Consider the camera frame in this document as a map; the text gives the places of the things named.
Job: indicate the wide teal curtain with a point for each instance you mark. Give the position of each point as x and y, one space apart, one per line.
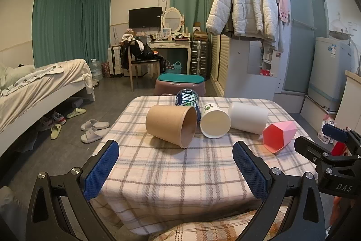
62 26

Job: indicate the red object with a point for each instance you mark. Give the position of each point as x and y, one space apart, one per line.
338 148

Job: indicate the cream wardrobe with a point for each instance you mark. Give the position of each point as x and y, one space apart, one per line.
237 71

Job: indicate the oval vanity mirror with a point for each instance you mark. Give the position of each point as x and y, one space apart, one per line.
172 19

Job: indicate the blue drink can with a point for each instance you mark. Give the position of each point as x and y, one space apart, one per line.
187 98

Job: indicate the pink hanging clothes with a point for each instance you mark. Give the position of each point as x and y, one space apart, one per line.
282 2

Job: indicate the bed with beige sheet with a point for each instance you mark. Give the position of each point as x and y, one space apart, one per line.
42 94

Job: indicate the striped white suitcase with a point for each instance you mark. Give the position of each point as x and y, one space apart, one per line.
114 60

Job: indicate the silver suitcase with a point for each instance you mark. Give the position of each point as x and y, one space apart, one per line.
199 59

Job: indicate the white vanity table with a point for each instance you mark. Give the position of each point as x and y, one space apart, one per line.
172 44

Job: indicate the white slipper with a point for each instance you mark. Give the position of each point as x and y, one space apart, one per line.
93 136
94 124

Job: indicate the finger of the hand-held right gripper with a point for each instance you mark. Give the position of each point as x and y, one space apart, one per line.
310 149
335 132

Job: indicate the white photo frame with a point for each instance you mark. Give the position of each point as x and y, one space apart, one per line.
166 34

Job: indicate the wooden chair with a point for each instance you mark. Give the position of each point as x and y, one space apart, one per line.
141 63

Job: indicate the grey cloth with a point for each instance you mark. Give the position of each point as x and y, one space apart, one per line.
11 212

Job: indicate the purple stool teal cushion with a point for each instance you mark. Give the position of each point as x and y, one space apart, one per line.
180 83

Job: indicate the white paper cup green print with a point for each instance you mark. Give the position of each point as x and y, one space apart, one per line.
215 123

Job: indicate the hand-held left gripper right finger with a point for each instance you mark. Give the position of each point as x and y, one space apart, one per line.
249 173

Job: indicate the black television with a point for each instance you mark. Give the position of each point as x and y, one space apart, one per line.
145 17

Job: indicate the pink faceted cup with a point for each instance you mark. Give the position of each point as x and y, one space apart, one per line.
277 136

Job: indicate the teal basket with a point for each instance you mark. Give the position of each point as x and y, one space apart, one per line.
173 68

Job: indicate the pale green quilt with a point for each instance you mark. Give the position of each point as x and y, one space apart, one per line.
14 73

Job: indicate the cardboard box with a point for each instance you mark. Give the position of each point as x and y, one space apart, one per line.
200 33

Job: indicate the pink gift bag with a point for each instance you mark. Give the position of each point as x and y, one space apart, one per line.
106 70

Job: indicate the yellow-green slipper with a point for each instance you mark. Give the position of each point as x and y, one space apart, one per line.
55 132
75 113

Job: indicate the frosted glass door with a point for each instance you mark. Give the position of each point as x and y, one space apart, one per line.
301 46

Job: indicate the grey sneakers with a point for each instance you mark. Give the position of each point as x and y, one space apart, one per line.
52 121

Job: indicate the white washing machine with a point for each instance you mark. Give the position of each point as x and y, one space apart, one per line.
330 71

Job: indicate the clear water jug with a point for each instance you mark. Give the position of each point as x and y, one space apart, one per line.
96 70

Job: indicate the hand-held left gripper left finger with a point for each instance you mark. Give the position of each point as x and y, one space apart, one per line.
101 170

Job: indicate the brown paper cup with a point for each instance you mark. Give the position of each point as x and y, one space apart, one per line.
165 123

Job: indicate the white puffer jacket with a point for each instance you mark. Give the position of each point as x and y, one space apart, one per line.
239 3

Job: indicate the orange plaid cloth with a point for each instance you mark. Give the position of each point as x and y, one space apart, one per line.
225 227

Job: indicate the white side cabinet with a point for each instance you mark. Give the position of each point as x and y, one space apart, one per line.
351 99

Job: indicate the pile of clothes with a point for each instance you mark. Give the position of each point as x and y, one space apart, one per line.
136 46

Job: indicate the plain white cup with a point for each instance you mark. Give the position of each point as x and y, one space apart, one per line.
248 118

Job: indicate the plaid tablecloth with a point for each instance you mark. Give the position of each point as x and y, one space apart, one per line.
174 173

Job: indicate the white plastic bag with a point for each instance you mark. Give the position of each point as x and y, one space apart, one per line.
324 131

